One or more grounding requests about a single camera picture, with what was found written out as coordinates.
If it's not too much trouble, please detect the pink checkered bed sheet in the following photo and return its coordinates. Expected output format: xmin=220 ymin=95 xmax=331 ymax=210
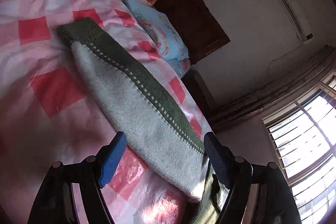
xmin=0 ymin=0 xmax=214 ymax=224

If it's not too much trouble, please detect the blue floral pillow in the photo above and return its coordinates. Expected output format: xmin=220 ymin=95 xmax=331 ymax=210
xmin=122 ymin=0 xmax=191 ymax=78

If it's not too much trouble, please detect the green and white knit sweater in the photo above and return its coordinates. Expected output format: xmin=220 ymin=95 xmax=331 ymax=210
xmin=57 ymin=18 xmax=228 ymax=223

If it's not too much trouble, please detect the dark curtain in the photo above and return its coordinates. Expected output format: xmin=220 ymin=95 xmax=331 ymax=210
xmin=209 ymin=46 xmax=335 ymax=132

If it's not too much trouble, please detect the white wall air conditioner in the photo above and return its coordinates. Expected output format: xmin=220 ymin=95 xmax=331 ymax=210
xmin=279 ymin=0 xmax=314 ymax=44

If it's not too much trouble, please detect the dark wooden headboard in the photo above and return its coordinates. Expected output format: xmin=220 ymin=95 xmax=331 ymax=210
xmin=151 ymin=0 xmax=230 ymax=64

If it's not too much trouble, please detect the barred window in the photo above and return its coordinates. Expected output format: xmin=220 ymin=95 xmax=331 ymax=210
xmin=263 ymin=70 xmax=335 ymax=223

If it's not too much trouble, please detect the dark wooden nightstand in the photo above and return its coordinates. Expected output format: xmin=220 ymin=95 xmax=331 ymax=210
xmin=182 ymin=69 xmax=215 ymax=116

